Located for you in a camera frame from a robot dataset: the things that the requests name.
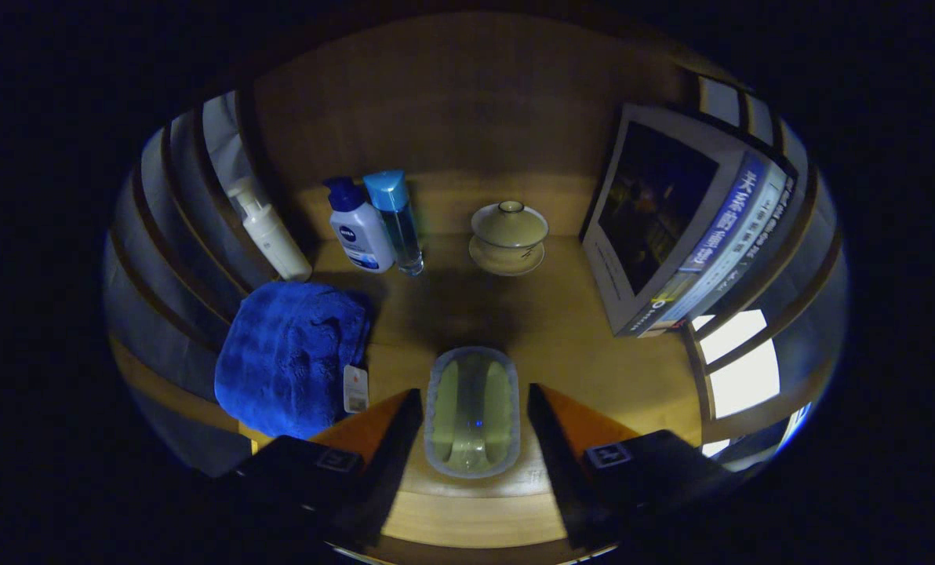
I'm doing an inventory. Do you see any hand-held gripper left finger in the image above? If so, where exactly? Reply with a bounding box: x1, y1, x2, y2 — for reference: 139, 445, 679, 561
232, 388, 424, 550

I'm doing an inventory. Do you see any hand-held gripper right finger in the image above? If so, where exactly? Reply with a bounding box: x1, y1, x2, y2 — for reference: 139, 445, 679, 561
526, 383, 739, 550

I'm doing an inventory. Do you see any wooden countertop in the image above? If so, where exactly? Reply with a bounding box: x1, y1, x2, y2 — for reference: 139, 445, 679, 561
236, 169, 708, 550

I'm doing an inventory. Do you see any wooden cabinet with slatted sides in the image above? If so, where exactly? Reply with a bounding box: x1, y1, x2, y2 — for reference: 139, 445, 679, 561
107, 12, 849, 562

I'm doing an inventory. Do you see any blue folded towel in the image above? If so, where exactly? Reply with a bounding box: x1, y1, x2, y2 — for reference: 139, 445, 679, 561
214, 281, 372, 440

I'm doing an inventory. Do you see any white bottle with blue cap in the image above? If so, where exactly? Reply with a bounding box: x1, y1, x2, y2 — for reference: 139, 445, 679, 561
324, 177, 396, 273

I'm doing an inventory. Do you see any beige lidded teacup with saucer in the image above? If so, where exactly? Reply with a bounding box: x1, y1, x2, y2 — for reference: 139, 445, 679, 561
468, 200, 550, 276

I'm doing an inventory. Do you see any white pump bottle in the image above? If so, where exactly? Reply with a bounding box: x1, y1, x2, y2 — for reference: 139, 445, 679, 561
227, 177, 314, 282

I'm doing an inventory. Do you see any clear bottle with teal cap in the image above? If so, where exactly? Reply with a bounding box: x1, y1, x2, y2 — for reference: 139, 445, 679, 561
362, 169, 425, 276

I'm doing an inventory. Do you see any book with pale blue spine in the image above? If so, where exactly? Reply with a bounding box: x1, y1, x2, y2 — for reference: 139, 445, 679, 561
668, 165, 790, 330

